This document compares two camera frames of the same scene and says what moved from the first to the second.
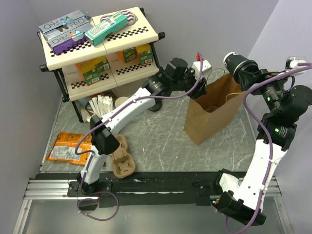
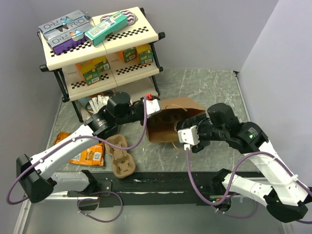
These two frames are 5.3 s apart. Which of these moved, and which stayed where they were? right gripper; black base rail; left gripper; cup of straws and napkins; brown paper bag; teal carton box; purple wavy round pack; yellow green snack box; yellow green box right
Moved: brown paper bag; right gripper; left gripper
Stayed: cup of straws and napkins; purple wavy round pack; teal carton box; black base rail; yellow green box right; yellow green snack box
